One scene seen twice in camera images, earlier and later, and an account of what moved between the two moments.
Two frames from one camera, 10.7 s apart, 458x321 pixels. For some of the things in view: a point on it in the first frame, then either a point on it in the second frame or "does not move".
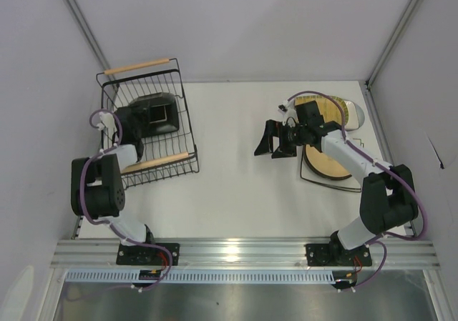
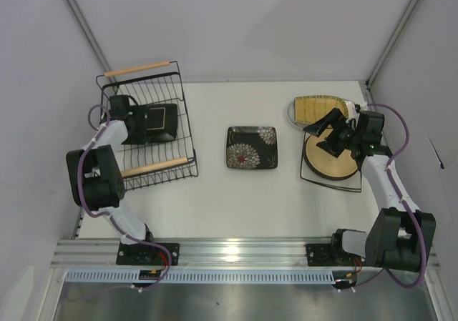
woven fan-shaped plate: (326, 106) does not move
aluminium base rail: (238, 254) does not move
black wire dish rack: (164, 156) does not move
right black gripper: (280, 139) -> (340, 135)
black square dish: (158, 112) -> (252, 147)
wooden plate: (325, 163) does not move
